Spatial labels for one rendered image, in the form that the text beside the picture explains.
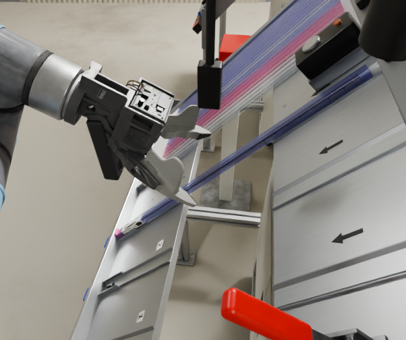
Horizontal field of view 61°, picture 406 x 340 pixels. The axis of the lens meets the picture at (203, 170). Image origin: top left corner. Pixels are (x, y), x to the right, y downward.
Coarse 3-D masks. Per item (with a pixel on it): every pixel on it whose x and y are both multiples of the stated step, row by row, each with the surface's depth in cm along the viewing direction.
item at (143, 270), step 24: (192, 168) 61; (144, 192) 73; (168, 216) 57; (120, 240) 66; (144, 240) 58; (168, 240) 52; (120, 264) 60; (144, 264) 53; (168, 264) 47; (120, 288) 55; (144, 288) 49; (168, 288) 45; (96, 312) 56; (120, 312) 50; (144, 312) 45; (96, 336) 51; (120, 336) 46; (144, 336) 42
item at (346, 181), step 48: (288, 96) 49; (384, 96) 34; (288, 144) 42; (336, 144) 35; (384, 144) 30; (288, 192) 37; (336, 192) 31; (384, 192) 28; (288, 240) 33; (336, 240) 28; (384, 240) 25; (288, 288) 29; (336, 288) 26; (384, 288) 23
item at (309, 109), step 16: (352, 80) 38; (320, 96) 40; (336, 96) 39; (304, 112) 41; (272, 128) 44; (288, 128) 43; (256, 144) 46; (224, 160) 50; (240, 160) 48; (208, 176) 51; (160, 208) 58
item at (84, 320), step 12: (132, 180) 77; (132, 192) 74; (132, 204) 72; (120, 216) 69; (120, 228) 68; (108, 240) 66; (108, 252) 63; (108, 264) 62; (96, 276) 60; (108, 276) 61; (96, 288) 59; (84, 300) 57; (96, 300) 58; (84, 312) 55; (84, 324) 55; (72, 336) 53; (84, 336) 54
